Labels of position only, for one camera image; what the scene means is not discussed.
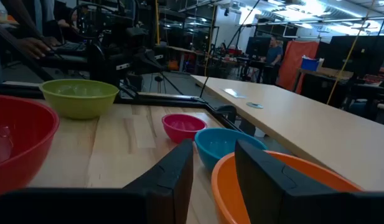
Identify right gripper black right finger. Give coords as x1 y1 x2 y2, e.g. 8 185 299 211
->
234 139 351 224

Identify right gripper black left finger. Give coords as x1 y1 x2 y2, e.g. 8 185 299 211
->
123 139 194 224

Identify orange bowl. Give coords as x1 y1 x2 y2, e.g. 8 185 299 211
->
211 150 363 224

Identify blue bowl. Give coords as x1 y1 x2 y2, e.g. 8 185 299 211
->
194 128 268 172

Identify green bowl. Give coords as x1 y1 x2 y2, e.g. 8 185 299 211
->
39 78 120 121

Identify stacked colourful bowls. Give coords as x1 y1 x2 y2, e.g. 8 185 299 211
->
0 95 60 200

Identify small pink bowl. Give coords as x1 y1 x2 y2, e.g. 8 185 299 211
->
161 113 208 144

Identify light wooden desk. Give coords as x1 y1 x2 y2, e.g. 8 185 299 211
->
191 74 384 192

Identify white rectangular desk plate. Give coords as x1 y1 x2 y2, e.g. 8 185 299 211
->
222 88 247 99

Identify blue box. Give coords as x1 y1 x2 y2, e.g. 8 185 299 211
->
301 57 320 72

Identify orange cloth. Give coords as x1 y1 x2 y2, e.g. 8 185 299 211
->
277 40 319 94

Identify person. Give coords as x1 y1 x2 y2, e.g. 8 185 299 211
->
260 35 284 85
0 0 79 85

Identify person's hand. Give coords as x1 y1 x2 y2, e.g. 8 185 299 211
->
16 36 61 60

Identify thin black cable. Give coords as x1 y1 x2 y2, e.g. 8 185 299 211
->
199 46 219 99

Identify yellow hanging strap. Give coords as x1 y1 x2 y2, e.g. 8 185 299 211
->
204 4 217 77
326 0 376 105

